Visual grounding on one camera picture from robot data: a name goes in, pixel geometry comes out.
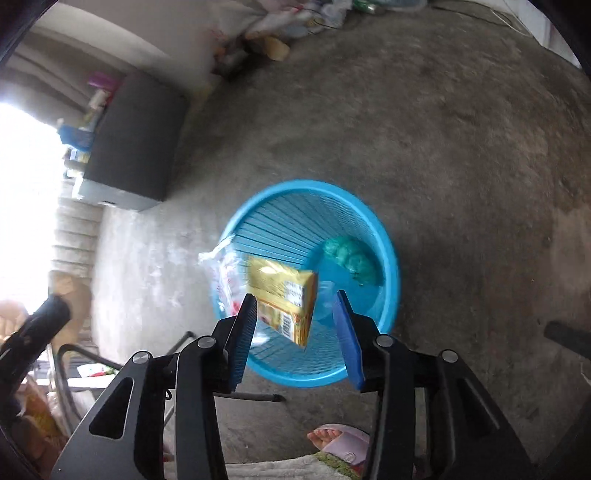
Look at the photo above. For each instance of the pink bottle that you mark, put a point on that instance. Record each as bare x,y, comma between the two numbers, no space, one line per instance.
104,81

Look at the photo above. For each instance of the cardboard box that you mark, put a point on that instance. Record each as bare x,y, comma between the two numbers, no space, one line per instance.
76,300

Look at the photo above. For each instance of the blue packet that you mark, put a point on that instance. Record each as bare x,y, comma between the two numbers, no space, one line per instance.
76,136

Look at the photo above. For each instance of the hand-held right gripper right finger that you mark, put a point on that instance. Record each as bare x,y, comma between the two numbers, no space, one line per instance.
348,341

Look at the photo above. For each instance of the black furniture leg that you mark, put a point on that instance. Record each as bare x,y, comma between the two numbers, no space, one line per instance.
568,337

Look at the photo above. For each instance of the blue plastic basket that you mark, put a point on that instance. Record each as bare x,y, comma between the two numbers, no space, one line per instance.
286,217

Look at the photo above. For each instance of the crumpled green plastic bag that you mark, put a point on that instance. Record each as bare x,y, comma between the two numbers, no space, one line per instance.
353,261

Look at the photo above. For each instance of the clear plastic wrapper red print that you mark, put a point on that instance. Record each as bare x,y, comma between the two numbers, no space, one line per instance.
226,272

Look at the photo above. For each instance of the white plastic bag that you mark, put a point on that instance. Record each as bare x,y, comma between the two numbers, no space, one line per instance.
281,23

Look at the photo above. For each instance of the yellow snack packet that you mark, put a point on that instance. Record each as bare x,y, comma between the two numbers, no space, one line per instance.
281,290

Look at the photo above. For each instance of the tan paper bag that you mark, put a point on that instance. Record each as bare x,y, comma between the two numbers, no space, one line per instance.
277,48

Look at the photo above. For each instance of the pink slipper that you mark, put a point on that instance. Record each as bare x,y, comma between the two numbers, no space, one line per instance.
346,452

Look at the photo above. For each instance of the person's foot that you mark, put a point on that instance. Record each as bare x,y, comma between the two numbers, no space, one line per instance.
325,438

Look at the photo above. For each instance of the white fleece garment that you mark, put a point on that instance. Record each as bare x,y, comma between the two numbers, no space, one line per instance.
277,468

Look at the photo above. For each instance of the grey cabinet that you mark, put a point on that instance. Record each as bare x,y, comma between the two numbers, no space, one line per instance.
134,138

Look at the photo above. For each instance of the orange snack packet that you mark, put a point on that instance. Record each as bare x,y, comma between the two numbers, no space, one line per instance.
44,415

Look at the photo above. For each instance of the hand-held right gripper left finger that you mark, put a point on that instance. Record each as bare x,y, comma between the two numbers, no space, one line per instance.
244,341

